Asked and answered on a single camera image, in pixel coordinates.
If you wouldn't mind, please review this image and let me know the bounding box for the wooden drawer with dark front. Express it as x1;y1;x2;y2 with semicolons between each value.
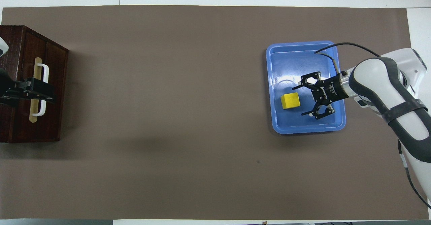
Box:
21;27;47;142

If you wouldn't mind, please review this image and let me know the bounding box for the blue plastic tray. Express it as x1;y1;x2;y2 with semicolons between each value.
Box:
266;41;347;135

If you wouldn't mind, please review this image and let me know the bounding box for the dark wooden drawer cabinet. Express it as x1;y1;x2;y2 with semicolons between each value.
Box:
0;25;69;143

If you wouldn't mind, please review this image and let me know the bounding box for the white drawer handle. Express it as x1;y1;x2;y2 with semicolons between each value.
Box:
32;63;49;117

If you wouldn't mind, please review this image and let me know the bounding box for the yellow cube block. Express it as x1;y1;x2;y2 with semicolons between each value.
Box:
280;92;301;110

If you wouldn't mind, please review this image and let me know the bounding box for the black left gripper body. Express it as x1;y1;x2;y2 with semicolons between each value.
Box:
0;68;22;107

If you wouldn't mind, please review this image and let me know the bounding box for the brown paper table mat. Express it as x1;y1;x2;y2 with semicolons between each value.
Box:
1;5;430;220

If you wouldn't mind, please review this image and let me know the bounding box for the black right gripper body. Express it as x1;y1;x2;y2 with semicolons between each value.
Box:
310;76;344;105

